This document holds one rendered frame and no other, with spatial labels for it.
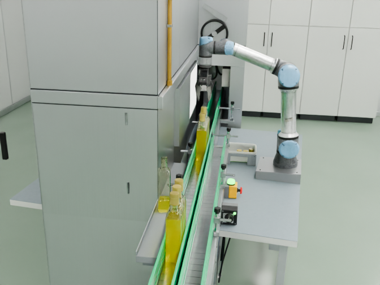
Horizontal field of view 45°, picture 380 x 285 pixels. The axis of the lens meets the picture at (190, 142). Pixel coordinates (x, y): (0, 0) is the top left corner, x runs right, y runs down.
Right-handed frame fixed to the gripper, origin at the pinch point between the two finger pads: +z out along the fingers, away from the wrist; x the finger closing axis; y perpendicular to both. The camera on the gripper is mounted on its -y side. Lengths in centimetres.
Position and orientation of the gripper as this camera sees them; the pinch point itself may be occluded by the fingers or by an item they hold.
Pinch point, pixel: (203, 99)
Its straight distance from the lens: 265.6
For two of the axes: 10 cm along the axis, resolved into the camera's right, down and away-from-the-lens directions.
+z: -0.2, 9.4, 3.5
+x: -9.9, -0.6, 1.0
